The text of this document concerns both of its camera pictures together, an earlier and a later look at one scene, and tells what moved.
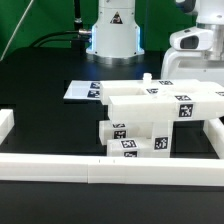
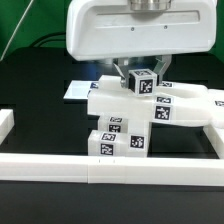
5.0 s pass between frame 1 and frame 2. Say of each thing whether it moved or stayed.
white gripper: moved
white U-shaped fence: stayed
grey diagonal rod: stayed
